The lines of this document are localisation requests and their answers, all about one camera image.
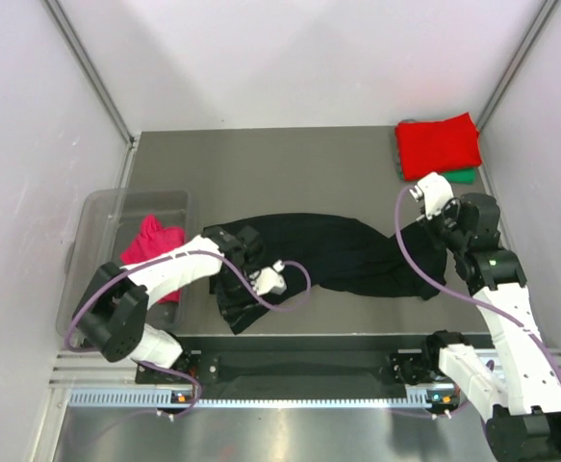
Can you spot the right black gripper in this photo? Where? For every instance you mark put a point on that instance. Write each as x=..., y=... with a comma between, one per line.
x=450, y=207

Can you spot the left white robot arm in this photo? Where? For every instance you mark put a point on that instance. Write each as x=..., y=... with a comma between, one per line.
x=112, y=312

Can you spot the black t shirt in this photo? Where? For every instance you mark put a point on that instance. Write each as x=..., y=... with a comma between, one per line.
x=340, y=254

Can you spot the magenta t shirt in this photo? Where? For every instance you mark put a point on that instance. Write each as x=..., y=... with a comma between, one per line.
x=152, y=240

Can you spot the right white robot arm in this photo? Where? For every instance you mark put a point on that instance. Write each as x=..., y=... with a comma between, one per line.
x=521, y=412

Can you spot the folded green t shirt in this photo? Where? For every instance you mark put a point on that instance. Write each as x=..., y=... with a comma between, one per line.
x=460, y=176

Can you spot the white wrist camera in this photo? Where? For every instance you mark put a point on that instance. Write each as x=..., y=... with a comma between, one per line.
x=268, y=280
x=434, y=192

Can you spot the clear plastic bin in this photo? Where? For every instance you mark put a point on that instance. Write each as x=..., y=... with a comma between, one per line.
x=109, y=223

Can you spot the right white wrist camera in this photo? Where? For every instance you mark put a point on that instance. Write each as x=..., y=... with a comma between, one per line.
x=434, y=192

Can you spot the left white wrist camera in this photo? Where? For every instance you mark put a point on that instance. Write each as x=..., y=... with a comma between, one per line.
x=268, y=280

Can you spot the folded red t shirt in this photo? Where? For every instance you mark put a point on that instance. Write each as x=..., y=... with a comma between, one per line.
x=438, y=146

